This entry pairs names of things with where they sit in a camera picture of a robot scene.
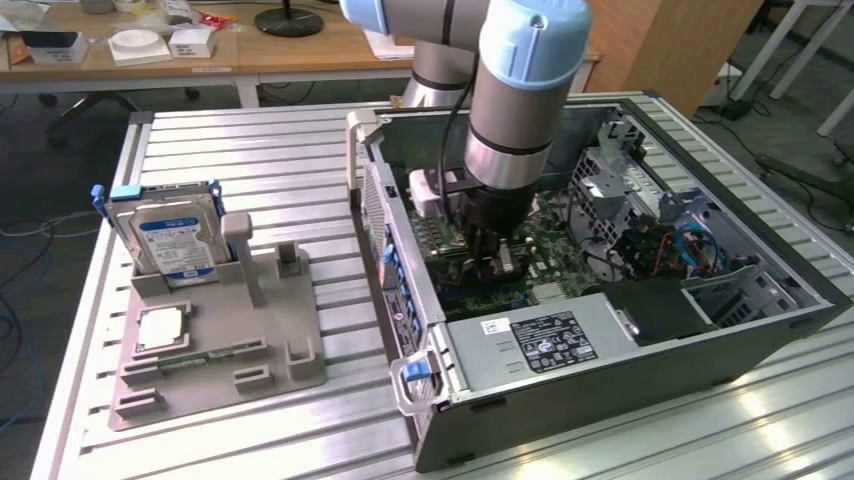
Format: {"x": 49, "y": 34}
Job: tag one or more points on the wooden cabinet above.
{"x": 674, "y": 50}

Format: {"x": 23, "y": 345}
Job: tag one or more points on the small white floor box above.
{"x": 726, "y": 87}

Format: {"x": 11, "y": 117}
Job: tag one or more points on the red packet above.
{"x": 217, "y": 21}

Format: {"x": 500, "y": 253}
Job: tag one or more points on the black round lamp base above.
{"x": 290, "y": 22}

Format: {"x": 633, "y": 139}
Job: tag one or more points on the white round printed part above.
{"x": 137, "y": 45}

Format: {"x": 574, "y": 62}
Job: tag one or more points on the white box with dark lid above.
{"x": 54, "y": 47}

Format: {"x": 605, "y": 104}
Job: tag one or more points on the green motherboard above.
{"x": 554, "y": 250}

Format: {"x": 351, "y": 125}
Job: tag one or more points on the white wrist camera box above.
{"x": 428, "y": 195}

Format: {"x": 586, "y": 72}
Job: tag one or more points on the black floor stand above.
{"x": 808, "y": 175}

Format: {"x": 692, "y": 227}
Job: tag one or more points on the hard disk in blue carrier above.
{"x": 170, "y": 240}

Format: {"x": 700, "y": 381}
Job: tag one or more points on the black chair base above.
{"x": 87, "y": 107}

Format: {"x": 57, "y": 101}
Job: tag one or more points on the grey printed parts rack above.
{"x": 267, "y": 330}

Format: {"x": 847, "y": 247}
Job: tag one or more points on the green RAM stick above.
{"x": 194, "y": 359}

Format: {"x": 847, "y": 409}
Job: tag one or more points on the white paper stack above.
{"x": 387, "y": 47}

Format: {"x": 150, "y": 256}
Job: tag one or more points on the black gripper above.
{"x": 504, "y": 215}

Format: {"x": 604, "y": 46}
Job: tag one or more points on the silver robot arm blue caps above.
{"x": 528, "y": 75}

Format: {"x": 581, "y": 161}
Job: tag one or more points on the silver CPU chip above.
{"x": 161, "y": 330}

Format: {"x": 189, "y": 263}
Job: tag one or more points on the open black PC case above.
{"x": 601, "y": 400}

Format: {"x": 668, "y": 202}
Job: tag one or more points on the silver finned chipset heatsink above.
{"x": 549, "y": 294}

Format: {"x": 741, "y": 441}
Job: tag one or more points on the small white labelled box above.
{"x": 193, "y": 42}

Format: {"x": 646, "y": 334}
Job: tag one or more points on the white table frame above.
{"x": 797, "y": 45}

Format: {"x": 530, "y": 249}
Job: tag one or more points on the metal disk bay cage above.
{"x": 610, "y": 190}

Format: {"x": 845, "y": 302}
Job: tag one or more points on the wooden desk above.
{"x": 301, "y": 55}

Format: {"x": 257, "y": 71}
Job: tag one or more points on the grey power supply unit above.
{"x": 534, "y": 345}

